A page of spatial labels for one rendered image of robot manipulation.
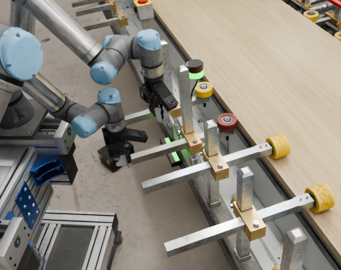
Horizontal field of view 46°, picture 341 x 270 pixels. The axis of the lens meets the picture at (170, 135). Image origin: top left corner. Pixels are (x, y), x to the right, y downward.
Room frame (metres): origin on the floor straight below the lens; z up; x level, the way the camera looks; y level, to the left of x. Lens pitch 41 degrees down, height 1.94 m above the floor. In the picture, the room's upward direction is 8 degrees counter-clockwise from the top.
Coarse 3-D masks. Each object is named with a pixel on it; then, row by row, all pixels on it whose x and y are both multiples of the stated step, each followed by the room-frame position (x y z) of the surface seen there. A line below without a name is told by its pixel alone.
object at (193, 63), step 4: (192, 60) 1.26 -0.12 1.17; (196, 60) 1.26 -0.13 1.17; (200, 60) 1.25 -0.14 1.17; (188, 64) 1.24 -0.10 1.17; (192, 64) 1.23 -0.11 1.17; (196, 64) 1.23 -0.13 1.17; (200, 64) 1.23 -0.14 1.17; (196, 80) 1.24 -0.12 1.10; (196, 84) 1.24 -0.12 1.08; (192, 92) 1.24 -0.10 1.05
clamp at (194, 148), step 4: (180, 128) 1.26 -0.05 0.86; (184, 132) 1.22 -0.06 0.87; (192, 132) 1.21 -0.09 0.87; (184, 136) 1.20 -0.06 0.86; (188, 136) 1.19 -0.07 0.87; (192, 136) 1.19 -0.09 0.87; (196, 136) 1.19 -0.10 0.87; (188, 140) 1.17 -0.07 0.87; (192, 140) 1.17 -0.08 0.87; (200, 140) 1.16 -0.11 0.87; (188, 144) 1.16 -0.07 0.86; (192, 144) 1.15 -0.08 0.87; (196, 144) 1.14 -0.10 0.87; (200, 144) 1.15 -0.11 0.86; (188, 148) 1.16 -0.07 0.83; (192, 148) 1.14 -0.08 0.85; (196, 148) 1.14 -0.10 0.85; (200, 148) 1.15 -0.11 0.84; (192, 152) 1.14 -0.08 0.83; (196, 152) 1.14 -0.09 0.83
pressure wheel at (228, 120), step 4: (220, 116) 1.25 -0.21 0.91; (224, 116) 1.25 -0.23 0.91; (228, 116) 1.24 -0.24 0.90; (232, 116) 1.24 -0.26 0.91; (220, 120) 1.22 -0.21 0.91; (224, 120) 1.22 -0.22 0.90; (228, 120) 1.22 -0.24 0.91; (232, 120) 1.22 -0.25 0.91; (236, 120) 1.21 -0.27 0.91; (220, 124) 1.20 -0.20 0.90; (224, 124) 1.19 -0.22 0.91; (228, 124) 1.19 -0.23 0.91; (232, 124) 1.19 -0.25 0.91; (236, 124) 1.20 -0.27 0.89; (220, 128) 1.20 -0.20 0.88; (224, 128) 1.19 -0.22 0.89; (228, 128) 1.19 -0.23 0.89; (232, 128) 1.19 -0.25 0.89; (228, 136) 1.22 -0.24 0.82
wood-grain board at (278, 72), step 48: (192, 0) 2.42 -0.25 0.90; (240, 0) 2.32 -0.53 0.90; (192, 48) 1.83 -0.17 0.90; (240, 48) 1.76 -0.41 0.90; (288, 48) 1.70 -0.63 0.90; (336, 48) 1.64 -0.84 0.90; (240, 96) 1.37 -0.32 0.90; (288, 96) 1.32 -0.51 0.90; (336, 96) 1.28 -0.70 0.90; (336, 144) 1.01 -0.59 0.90; (336, 192) 0.80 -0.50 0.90; (336, 240) 0.63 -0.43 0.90
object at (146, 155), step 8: (200, 136) 1.20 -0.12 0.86; (224, 136) 1.20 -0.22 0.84; (168, 144) 1.17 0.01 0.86; (176, 144) 1.17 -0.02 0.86; (184, 144) 1.17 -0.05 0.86; (144, 152) 1.15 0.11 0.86; (152, 152) 1.14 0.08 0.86; (160, 152) 1.14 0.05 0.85; (168, 152) 1.15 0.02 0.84; (136, 160) 1.12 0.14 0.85; (144, 160) 1.13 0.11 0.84
